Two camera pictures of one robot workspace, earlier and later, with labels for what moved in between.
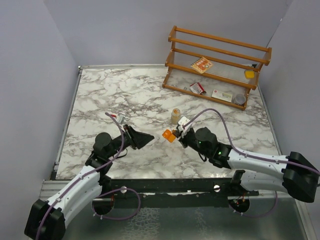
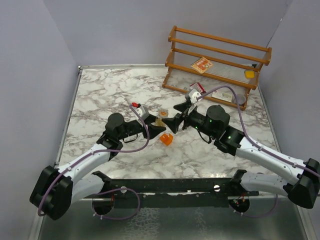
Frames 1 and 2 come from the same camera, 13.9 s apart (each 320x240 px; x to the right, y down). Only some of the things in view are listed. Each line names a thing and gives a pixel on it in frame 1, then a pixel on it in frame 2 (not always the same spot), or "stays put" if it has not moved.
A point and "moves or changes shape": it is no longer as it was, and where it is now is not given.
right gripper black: (182, 139) → (173, 122)
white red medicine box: (224, 96) stays put
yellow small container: (249, 74) stays put
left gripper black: (137, 139) → (154, 130)
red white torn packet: (197, 88) stays put
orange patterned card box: (201, 65) stays put
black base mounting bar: (181, 193) stays put
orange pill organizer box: (167, 134) moves or changes shape
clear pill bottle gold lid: (175, 116) moves or changes shape
